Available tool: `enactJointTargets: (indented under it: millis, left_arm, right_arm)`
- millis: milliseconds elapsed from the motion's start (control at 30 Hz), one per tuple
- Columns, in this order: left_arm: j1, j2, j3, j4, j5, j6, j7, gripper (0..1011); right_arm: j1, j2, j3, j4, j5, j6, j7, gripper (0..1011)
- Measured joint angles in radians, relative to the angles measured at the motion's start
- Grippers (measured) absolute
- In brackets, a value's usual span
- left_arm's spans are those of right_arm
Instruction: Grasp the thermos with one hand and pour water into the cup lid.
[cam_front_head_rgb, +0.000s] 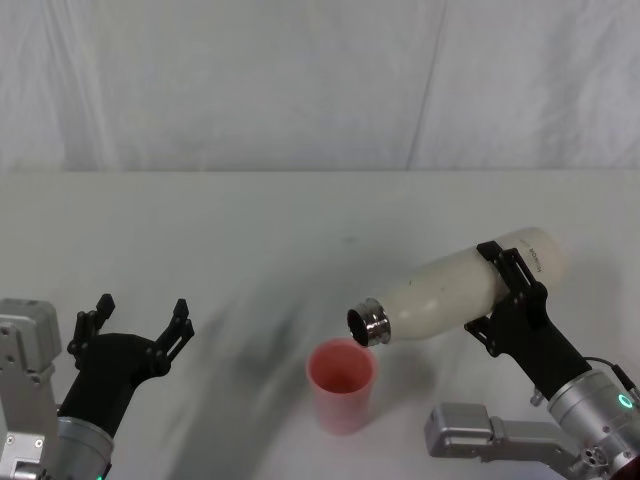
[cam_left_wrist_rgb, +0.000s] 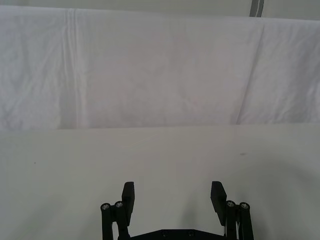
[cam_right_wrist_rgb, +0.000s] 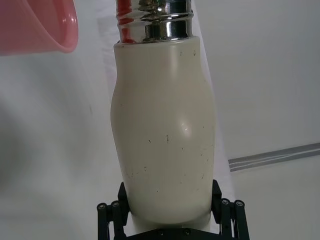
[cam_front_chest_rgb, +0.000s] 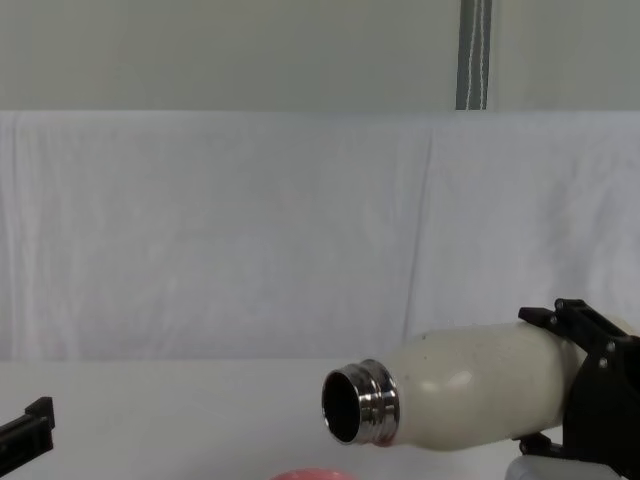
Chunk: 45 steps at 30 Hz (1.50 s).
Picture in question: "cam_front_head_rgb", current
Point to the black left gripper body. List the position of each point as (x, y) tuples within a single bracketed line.
[(110, 370)]

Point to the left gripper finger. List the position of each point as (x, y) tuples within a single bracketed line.
[(85, 330), (175, 340)]

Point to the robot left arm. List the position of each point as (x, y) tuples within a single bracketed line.
[(25, 400)]

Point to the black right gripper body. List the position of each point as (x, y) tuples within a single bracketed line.
[(540, 355)]

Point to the cream vacuum bottle steel neck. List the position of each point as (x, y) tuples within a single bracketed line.
[(450, 295)]

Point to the white table cloth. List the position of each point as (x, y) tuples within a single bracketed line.
[(225, 240)]

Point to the white wrinkled curtain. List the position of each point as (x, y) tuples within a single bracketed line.
[(300, 85)]

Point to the pink plastic cup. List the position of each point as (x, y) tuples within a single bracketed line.
[(342, 405)]

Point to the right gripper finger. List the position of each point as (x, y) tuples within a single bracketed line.
[(517, 280), (487, 335)]

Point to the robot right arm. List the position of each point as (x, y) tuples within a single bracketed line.
[(590, 425)]

